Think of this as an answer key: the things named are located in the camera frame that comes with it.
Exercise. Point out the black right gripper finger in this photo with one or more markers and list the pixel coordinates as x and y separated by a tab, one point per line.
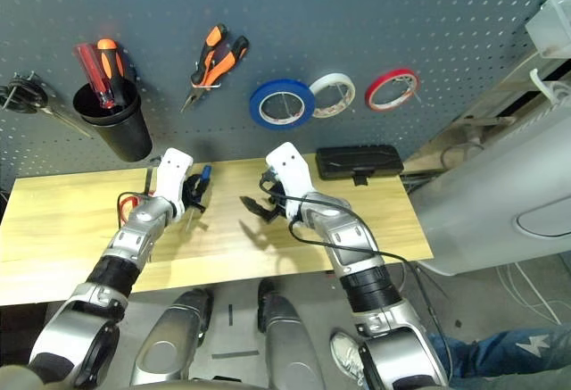
267	217
253	204

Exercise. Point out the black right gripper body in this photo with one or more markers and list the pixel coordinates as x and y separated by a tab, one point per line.
274	193

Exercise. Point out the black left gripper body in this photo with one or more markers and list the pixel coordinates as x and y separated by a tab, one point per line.
189	191

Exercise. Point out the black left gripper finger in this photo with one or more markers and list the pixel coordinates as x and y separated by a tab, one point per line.
198	208
203	185

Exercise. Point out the blue tape roll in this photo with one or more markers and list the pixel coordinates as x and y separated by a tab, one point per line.
256	109

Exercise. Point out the orange black pliers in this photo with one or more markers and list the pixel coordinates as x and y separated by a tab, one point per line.
207	57

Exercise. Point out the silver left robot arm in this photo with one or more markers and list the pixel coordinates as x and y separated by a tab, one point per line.
134	229

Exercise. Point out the double prong pegboard hook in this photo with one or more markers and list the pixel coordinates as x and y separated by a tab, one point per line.
285	104

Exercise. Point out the dark grey metal pegboard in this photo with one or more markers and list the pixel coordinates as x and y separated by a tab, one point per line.
312	15

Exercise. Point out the black plastic cup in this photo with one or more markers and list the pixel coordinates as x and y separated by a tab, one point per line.
125	140

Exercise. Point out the black plastic tool case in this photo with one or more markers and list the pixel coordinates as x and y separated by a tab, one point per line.
357	162

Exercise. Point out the silver right robot leg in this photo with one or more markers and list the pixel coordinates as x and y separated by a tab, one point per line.
290	345

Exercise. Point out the silver robot leg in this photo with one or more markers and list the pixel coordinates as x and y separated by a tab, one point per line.
290	345
165	350

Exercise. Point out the white tape roll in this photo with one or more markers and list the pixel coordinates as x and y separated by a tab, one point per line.
334	77

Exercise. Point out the red tape roll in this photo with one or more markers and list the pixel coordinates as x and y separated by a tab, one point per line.
369	95

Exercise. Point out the silver left robot leg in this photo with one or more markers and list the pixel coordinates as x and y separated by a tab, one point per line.
165	350

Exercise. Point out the white sneaker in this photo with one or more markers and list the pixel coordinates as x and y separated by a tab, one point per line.
345	354

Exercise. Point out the large grey white cabinet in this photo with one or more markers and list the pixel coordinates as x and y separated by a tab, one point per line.
490	207

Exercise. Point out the blue jeans leg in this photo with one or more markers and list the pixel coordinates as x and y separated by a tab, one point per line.
513	354

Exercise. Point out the translucent white plastic bin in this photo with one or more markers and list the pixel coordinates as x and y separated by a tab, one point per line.
553	24

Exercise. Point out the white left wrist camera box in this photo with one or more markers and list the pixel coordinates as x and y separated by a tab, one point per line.
171	180

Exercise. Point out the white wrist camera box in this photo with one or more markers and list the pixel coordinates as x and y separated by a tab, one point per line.
171	180
290	171

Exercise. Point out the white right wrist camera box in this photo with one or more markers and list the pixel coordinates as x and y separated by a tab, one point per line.
290	171

